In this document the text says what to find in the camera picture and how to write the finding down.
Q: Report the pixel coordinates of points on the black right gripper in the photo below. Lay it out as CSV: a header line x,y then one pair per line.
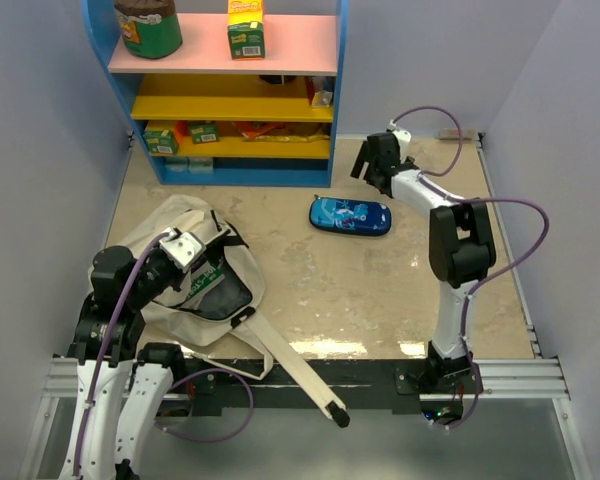
x,y
362,157

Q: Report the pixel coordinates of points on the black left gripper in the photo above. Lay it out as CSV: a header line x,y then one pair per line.
x,y
178,277

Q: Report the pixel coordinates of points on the green colourful book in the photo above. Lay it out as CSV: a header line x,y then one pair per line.
x,y
204,279

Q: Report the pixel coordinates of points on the cream canvas backpack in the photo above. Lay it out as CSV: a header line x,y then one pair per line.
x,y
232,307

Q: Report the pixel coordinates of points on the blue dinosaur pencil case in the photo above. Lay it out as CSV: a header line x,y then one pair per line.
x,y
351,217

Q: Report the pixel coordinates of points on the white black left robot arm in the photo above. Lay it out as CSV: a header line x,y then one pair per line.
x,y
120,386

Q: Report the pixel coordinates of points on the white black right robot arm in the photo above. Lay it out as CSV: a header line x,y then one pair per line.
x,y
461,247

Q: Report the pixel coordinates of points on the light blue tissue pack right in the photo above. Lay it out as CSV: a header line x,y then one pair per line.
x,y
201,165

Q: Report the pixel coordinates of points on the orange snack bag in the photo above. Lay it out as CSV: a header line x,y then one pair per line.
x,y
283,132

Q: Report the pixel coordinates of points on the small carton on shelf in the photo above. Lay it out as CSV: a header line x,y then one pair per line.
x,y
320,90

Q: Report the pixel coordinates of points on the green orange box left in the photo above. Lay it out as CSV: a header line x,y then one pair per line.
x,y
161,142

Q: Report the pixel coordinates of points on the green orange box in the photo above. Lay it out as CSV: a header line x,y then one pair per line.
x,y
202,132
161,142

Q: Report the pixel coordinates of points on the green orange box right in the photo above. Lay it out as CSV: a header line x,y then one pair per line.
x,y
202,132

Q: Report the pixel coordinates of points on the blue yellow pink shelf unit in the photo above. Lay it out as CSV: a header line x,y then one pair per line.
x,y
200,81

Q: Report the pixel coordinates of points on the yellow green sponge box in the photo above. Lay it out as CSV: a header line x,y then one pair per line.
x,y
245,29

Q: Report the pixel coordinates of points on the brown green canister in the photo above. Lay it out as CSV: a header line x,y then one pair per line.
x,y
149,28

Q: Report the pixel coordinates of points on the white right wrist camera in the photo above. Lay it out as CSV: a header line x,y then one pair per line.
x,y
402,136

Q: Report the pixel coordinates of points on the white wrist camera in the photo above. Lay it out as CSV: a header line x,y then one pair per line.
x,y
182,248
402,136

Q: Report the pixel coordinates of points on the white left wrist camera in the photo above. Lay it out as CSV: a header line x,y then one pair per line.
x,y
182,248

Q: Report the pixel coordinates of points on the white label on wall base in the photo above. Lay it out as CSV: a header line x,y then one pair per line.
x,y
453,134

